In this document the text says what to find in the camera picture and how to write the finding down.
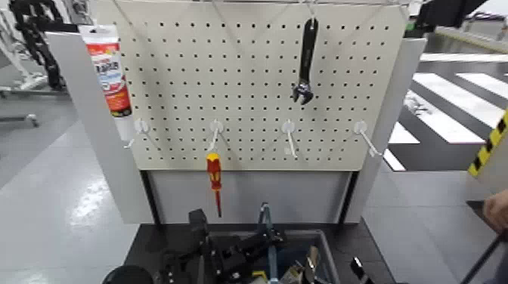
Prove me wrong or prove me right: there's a black cable drag chain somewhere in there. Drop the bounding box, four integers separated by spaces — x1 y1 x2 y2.
8 0 67 91

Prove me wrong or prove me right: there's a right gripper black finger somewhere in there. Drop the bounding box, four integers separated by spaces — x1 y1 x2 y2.
350 256 375 284

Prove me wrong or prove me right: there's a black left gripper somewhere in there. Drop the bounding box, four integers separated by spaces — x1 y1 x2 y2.
159 208 287 284

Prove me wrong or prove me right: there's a beige perforated pegboard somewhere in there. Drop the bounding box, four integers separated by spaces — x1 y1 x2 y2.
96 0 410 172

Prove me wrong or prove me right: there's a black adjustable wrench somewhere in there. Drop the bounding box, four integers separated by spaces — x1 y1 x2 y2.
292 17 320 106

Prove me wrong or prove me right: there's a wooden tool handle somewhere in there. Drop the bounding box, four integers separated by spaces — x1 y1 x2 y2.
303 245 321 284

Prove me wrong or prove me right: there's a gray plastic tool crate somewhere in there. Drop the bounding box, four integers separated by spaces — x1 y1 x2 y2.
198 228 342 284

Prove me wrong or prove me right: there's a long gray workbench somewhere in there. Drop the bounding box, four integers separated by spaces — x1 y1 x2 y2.
434 11 508 54

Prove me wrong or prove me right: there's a thin black pole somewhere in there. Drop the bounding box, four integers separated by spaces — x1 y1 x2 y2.
460 231 508 284

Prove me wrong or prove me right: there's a bystander bare hand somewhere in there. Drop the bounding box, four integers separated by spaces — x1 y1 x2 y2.
482 189 508 235

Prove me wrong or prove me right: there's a gray barrier with hazard stripes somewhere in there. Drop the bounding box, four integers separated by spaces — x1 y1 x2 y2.
467 107 508 197

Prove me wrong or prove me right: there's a white pegboard hook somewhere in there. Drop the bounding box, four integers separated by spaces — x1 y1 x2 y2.
122 118 152 150
353 119 383 159
280 119 299 159
206 119 225 153

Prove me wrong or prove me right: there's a red yellow screwdriver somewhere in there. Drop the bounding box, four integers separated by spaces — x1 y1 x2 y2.
206 152 224 218

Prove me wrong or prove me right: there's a black monitor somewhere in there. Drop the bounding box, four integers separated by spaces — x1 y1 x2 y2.
414 0 490 29

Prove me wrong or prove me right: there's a gray stand back panel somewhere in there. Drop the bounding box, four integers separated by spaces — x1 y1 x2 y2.
148 170 353 224

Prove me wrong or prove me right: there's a white metal cart frame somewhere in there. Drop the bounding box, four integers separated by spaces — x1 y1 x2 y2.
0 23 51 128

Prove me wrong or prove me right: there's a white stand side panel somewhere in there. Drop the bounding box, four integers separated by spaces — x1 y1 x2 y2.
344 37 428 224
45 30 155 225

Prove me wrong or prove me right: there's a black stand post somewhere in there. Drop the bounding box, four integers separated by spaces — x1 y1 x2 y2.
139 170 162 225
339 171 358 224

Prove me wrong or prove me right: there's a white red sealant tube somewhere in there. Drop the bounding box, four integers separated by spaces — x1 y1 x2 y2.
78 24 136 143

